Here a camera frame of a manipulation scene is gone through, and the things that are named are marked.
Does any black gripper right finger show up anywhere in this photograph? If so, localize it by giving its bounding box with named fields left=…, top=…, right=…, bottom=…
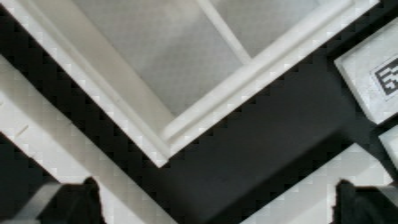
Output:
left=335, top=180, right=398, bottom=224

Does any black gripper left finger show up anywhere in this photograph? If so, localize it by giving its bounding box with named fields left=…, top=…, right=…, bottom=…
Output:
left=0, top=176, right=109, bottom=224

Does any white L-shaped boundary rail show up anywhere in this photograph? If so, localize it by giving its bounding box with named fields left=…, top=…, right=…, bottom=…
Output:
left=0, top=57, right=393, bottom=224

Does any white cabinet body box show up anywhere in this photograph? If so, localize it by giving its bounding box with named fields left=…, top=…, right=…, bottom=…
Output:
left=0, top=0, right=381, bottom=164

